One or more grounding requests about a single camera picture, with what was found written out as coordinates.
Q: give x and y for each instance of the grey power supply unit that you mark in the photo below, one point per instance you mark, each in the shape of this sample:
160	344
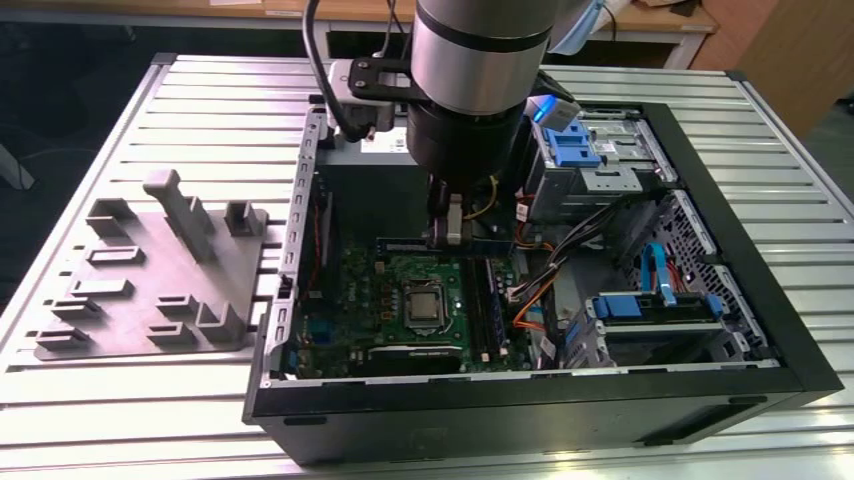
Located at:
373	200

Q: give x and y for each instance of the blue plastic drive bracket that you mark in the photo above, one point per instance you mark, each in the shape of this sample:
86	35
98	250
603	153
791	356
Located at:
574	150

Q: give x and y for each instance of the wooden desk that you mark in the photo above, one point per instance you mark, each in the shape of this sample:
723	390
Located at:
667	20

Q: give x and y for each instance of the metal disk cage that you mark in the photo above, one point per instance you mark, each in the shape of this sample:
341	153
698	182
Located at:
667	328

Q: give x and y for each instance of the hard disk in blue carrier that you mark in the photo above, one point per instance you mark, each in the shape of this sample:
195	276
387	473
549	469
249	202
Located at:
616	306

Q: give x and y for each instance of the grey parts rack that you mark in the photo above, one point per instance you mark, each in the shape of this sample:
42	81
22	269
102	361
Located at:
167	260

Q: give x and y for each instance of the black PC case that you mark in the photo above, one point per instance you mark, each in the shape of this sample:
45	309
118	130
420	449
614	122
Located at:
467	415

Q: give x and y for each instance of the blue RAM stick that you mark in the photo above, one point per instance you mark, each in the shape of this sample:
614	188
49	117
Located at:
400	244

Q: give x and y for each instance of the black graphics card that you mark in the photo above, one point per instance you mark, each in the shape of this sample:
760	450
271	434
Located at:
413	357

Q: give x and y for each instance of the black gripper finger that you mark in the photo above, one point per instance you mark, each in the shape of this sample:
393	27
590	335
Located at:
453	220

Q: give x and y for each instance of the wooden cabinet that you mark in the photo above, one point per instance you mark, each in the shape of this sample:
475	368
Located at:
787	50

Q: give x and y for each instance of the grey chair leg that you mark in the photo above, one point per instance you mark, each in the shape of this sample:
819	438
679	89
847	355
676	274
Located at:
16	172

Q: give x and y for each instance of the grey camera with blue light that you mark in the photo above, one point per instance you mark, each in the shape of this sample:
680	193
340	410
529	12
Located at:
563	117

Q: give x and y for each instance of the white motherboard connector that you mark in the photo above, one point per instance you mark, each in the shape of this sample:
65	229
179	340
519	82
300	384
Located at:
515	294

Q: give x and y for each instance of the metal drive cage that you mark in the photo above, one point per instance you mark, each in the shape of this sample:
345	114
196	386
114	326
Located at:
614	182

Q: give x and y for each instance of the black RAM slot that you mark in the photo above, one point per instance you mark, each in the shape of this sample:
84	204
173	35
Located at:
481	300
469	300

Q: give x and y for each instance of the grey camera on black bracket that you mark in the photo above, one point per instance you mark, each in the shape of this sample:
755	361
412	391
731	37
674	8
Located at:
369	120

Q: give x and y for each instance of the green motherboard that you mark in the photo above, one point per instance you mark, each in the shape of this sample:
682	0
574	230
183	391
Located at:
363	280

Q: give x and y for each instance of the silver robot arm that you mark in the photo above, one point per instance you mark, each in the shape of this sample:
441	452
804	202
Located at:
480	60

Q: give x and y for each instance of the silver CPU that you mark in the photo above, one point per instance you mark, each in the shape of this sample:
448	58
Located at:
424	306

